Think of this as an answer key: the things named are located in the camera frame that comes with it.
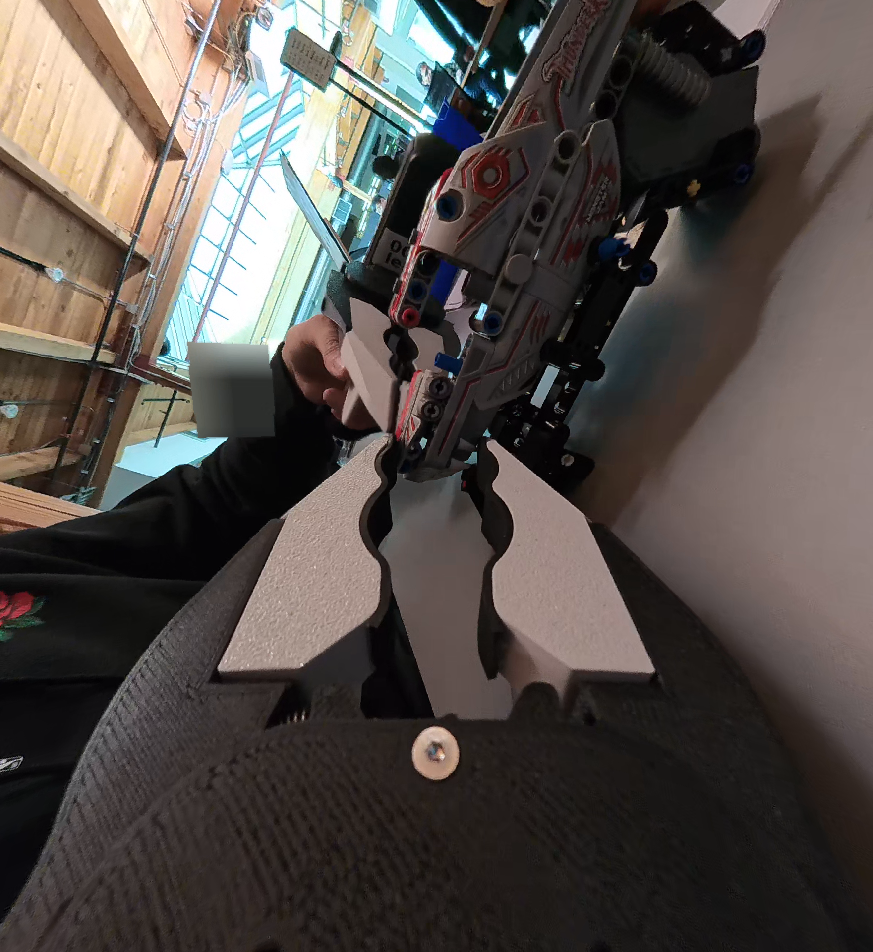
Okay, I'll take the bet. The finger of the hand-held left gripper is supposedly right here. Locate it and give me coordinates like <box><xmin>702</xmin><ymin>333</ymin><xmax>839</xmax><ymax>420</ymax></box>
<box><xmin>405</xmin><ymin>320</ymin><xmax>465</xmax><ymax>376</ymax></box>
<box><xmin>340</xmin><ymin>299</ymin><xmax>407</xmax><ymax>434</ymax></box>

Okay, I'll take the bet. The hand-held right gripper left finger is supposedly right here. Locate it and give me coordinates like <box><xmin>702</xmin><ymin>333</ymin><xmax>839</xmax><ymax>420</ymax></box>
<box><xmin>217</xmin><ymin>433</ymin><xmax>399</xmax><ymax>683</ymax></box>

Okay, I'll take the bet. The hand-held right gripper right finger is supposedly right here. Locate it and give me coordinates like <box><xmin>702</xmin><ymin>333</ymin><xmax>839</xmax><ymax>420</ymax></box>
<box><xmin>478</xmin><ymin>439</ymin><xmax>660</xmax><ymax>689</ymax></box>

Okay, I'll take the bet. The grey red toy vehicle model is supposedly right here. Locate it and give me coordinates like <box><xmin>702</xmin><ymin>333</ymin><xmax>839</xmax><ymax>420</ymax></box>
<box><xmin>388</xmin><ymin>0</ymin><xmax>768</xmax><ymax>495</ymax></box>

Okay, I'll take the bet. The person's left forearm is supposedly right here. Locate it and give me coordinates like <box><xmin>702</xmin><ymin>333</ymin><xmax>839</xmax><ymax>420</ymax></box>
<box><xmin>102</xmin><ymin>346</ymin><xmax>366</xmax><ymax>536</ymax></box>

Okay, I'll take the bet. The person's left hand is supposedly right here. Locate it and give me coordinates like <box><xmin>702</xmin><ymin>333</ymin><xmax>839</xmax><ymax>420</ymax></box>
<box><xmin>284</xmin><ymin>314</ymin><xmax>381</xmax><ymax>432</ymax></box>

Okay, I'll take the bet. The hanging sign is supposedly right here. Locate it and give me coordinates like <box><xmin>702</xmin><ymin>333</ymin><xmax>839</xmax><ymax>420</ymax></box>
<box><xmin>280</xmin><ymin>30</ymin><xmax>335</xmax><ymax>92</ymax></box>

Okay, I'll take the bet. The person's black printed sweatshirt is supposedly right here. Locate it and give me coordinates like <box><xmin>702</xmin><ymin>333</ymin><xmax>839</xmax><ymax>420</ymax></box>
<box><xmin>0</xmin><ymin>513</ymin><xmax>274</xmax><ymax>952</ymax></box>

